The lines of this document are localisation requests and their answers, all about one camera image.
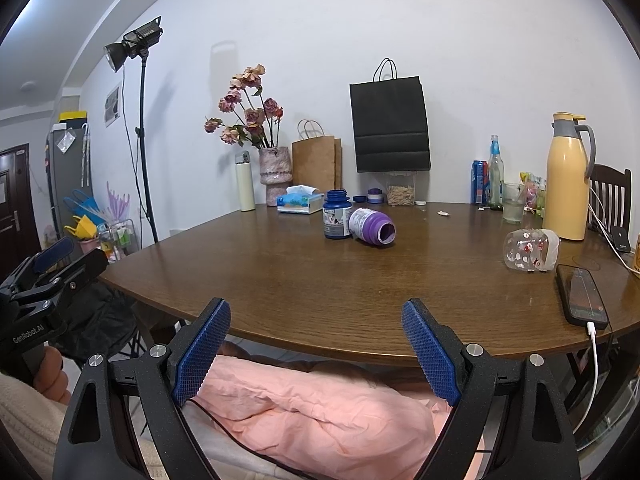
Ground person's left forearm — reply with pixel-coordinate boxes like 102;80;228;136
0;371;77;461

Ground person's left hand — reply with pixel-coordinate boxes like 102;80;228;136
33;346;72;406

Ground wall poster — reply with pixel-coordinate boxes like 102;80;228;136
104;85;122;127

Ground white thermos bottle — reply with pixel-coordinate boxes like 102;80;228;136
235;150;256;212

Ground black studio light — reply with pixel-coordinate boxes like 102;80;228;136
103;16;163;72

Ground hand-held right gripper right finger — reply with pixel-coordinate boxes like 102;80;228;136
401;298;583;480

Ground wire storage rack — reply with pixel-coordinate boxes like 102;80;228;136
97;219;139;264

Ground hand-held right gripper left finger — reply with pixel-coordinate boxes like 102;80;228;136
52;297;232;480

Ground dark brown door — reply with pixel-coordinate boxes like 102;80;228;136
0;143;42;272

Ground white charging cable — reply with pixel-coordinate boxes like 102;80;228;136
571;321;599;435

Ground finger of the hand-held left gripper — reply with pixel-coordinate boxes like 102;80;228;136
9;236;76;288
20;248;109;308

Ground purple hangers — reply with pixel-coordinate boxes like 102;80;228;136
106;181;132;224

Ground glass bottle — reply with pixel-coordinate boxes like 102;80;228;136
488;135;505;211

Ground blue and yellow hangers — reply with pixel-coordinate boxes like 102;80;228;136
63;189;109;242

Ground pink cloth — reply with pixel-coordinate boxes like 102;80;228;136
184;342;482;479

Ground brown paper bag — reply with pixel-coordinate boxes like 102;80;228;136
291;119;343;194

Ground black smartphone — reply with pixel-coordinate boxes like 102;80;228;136
556;264;610;331

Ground purple ribbed cup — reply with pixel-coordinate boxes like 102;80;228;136
348;207;396;247

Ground clear drinking glass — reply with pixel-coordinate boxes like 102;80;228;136
502;182;525;225

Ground tissue box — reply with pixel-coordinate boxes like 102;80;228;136
276;185;325;215

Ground black charger block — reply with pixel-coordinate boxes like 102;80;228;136
610;226;632;254

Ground black jacket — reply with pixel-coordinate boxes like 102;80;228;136
54;280;139;362

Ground black paper bag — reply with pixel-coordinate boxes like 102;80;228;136
349;58;432;174

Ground dark wooden chair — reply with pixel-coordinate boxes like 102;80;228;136
587;163;633;235

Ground pink ceramic vase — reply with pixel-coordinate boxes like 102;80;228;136
258;146;292;208

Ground clear food container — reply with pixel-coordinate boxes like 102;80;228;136
385;171;417;207

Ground grey refrigerator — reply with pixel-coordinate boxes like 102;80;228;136
46;121;94;242

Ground yellow thermos jug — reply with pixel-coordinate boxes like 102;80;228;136
542;112;597;241

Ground colourful snack packets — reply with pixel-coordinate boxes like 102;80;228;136
519;172;549;218

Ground blue jar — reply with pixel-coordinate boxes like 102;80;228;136
322;189;354;240

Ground dried rose bouquet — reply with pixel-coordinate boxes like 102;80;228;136
204;64;284;150

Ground blue drink can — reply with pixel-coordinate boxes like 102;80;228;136
471;160;490;205

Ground black light stand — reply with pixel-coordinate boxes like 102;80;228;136
131;51;162;244

